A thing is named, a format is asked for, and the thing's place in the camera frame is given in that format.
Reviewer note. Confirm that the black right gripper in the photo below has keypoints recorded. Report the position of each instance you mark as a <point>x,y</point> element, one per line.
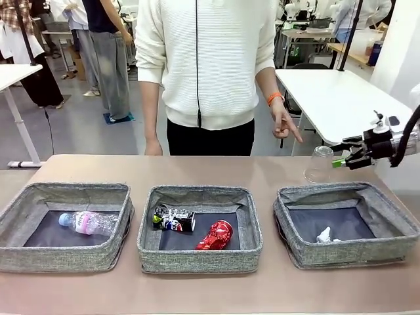
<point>377,146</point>

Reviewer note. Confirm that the white paper ball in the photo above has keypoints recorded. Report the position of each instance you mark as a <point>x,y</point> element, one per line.
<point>325,236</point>

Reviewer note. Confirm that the crushed red can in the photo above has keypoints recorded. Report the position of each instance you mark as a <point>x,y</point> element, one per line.
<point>216,236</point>

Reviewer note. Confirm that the crushed black can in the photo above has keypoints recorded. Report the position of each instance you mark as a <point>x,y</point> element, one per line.
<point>174,220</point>

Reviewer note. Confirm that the clear bottle pink label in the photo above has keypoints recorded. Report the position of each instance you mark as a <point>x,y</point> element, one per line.
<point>88,223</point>

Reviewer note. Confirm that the person's right forearm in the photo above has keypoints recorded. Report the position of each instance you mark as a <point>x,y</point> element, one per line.
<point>150,115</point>

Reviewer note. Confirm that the person's left forearm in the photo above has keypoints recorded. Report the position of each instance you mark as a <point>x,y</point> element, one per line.
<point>267,82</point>

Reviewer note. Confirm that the person's left hand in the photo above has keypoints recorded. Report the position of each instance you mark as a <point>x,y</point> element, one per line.
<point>283,121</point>

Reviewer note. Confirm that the person's right hand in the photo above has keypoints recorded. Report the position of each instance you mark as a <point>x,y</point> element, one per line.
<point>153,149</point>

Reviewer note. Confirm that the clear plastic cup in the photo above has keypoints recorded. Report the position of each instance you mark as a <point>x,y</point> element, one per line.
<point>318,164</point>

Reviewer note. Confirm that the large white table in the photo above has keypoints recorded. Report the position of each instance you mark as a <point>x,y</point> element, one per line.
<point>334,98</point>

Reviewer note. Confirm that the orange wristband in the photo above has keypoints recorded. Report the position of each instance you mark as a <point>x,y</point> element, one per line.
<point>275,98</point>

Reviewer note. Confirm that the wooden top table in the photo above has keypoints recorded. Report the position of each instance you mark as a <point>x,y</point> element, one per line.
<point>351,52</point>

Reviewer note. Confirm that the grey fabric basket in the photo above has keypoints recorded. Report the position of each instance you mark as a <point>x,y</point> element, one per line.
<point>197,259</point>
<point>344,254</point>
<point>65,256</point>

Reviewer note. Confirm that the dark blue bottle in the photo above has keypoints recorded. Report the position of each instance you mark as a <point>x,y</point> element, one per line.
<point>374,52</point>

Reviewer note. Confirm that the black stand pole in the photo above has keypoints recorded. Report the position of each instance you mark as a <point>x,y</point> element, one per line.
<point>27,36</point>
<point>349,36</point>

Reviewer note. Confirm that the bystander in pale blue top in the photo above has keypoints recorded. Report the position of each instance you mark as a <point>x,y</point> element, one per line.
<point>361,16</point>

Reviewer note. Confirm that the person in white sweater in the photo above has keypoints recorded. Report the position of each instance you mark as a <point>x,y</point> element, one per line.
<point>210,65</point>

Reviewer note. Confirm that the blue floor mat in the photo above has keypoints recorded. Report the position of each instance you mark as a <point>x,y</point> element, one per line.
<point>119,117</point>

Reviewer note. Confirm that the bystander in grey jeans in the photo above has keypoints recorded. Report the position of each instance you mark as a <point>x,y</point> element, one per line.
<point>110,59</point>

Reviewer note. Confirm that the brown cardboard box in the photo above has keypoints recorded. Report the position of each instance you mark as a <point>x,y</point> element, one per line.
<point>78,65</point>

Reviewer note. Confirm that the bystander in light shirt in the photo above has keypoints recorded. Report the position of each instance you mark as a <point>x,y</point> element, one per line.
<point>78,36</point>

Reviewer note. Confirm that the white table with legs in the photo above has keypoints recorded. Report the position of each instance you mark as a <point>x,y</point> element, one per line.
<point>13,73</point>

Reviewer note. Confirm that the bystander in plaid shirt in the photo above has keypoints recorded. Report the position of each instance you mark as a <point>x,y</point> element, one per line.
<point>19,39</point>

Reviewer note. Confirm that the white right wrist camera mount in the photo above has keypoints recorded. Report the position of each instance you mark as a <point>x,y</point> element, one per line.
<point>385,121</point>

